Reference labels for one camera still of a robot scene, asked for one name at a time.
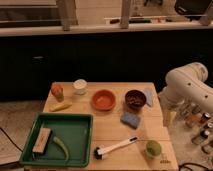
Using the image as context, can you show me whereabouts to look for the wooden block eraser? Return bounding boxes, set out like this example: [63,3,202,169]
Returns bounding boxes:
[32,128,51,154]

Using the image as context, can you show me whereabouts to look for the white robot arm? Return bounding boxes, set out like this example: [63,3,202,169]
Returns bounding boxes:
[158,62,213,127]

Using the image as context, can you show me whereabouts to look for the green cup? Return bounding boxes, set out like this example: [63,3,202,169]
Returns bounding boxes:
[145,140,162,158]

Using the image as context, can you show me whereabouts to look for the green tray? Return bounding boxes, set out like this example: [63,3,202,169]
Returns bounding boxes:
[19,113,93,167]

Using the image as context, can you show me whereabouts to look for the dark brown bowl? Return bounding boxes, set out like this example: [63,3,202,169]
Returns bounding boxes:
[125,90,146,110]

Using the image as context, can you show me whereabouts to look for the red bowl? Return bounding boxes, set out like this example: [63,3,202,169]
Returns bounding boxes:
[91,89,116,111]

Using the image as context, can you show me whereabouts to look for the black cable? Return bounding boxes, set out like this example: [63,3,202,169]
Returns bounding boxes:
[0,127,24,153]

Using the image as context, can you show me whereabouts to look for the white dish brush black bristles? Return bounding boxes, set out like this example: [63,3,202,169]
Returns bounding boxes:
[94,137,137,160]

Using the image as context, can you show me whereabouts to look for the green chili pepper toy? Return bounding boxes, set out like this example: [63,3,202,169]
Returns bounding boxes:
[53,136,69,161]

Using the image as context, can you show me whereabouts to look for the spice bottles cluster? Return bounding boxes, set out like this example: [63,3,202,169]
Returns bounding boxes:
[175,102,213,150]

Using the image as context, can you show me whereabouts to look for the blue sponge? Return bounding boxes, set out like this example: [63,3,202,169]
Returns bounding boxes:
[120,112,140,129]

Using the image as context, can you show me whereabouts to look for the light blue cloth piece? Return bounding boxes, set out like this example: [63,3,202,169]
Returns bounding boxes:
[144,89,153,107]

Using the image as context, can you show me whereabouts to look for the white cup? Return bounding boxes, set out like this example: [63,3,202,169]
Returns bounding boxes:
[73,79,87,95]

